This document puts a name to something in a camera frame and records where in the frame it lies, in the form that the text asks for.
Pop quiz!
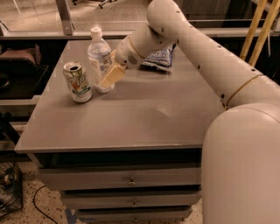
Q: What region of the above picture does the clear plastic water bottle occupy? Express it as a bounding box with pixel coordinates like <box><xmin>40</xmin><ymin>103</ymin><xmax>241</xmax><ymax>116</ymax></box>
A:
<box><xmin>87</xmin><ymin>27</ymin><xmax>115</xmax><ymax>93</ymax></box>

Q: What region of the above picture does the black floor cable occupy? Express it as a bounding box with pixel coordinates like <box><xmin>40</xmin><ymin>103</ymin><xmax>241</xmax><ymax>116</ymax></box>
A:
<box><xmin>32</xmin><ymin>185</ymin><xmax>60</xmax><ymax>224</ymax></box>

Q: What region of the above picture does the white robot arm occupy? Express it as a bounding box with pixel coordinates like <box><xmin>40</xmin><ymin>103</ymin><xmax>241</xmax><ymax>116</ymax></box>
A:
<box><xmin>101</xmin><ymin>0</ymin><xmax>280</xmax><ymax>224</ymax></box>

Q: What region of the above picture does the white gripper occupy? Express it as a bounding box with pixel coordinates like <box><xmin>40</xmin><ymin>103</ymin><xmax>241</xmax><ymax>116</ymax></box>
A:
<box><xmin>101</xmin><ymin>35</ymin><xmax>144</xmax><ymax>88</ymax></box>

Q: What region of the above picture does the grey metal railing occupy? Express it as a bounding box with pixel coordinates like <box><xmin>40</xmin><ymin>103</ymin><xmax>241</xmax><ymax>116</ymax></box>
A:
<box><xmin>0</xmin><ymin>0</ymin><xmax>260</xmax><ymax>39</ymax></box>

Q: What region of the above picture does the grey drawer cabinet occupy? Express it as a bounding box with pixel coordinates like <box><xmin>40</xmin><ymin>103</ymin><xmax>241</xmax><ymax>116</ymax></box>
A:
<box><xmin>14</xmin><ymin>38</ymin><xmax>226</xmax><ymax>224</ymax></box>

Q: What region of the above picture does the grey drawer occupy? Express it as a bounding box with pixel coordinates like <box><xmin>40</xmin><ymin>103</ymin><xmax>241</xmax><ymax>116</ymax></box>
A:
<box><xmin>38</xmin><ymin>164</ymin><xmax>201</xmax><ymax>191</ymax></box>
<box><xmin>77</xmin><ymin>206</ymin><xmax>192</xmax><ymax>222</ymax></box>
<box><xmin>62</xmin><ymin>191</ymin><xmax>201</xmax><ymax>209</ymax></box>

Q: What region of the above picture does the bottom grey drawer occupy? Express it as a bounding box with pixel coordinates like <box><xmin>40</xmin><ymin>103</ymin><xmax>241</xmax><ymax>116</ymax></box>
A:
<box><xmin>77</xmin><ymin>206</ymin><xmax>192</xmax><ymax>222</ymax></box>

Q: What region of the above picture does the blue chip bag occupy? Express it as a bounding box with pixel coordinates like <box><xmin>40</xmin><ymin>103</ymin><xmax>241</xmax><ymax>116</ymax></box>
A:
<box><xmin>142</xmin><ymin>44</ymin><xmax>176</xmax><ymax>72</ymax></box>

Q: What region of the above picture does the dark side chair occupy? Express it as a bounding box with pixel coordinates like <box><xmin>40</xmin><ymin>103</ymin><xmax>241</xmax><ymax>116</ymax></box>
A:
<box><xmin>0</xmin><ymin>45</ymin><xmax>50</xmax><ymax>100</ymax></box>

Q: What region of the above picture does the middle grey drawer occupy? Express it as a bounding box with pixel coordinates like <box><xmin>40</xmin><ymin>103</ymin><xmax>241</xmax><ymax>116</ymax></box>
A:
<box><xmin>62</xmin><ymin>191</ymin><xmax>201</xmax><ymax>209</ymax></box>

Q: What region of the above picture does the top grey drawer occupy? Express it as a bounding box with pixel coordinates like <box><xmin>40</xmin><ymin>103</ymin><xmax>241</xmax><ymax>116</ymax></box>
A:
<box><xmin>38</xmin><ymin>164</ymin><xmax>201</xmax><ymax>191</ymax></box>

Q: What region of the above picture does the white green 7up can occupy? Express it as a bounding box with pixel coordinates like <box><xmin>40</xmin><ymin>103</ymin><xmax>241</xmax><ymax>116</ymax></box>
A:
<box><xmin>63</xmin><ymin>61</ymin><xmax>92</xmax><ymax>103</ymax></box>

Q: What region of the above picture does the yellow wooden rack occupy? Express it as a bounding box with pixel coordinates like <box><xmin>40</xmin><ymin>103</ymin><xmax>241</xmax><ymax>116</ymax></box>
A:
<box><xmin>239</xmin><ymin>0</ymin><xmax>280</xmax><ymax>67</ymax></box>

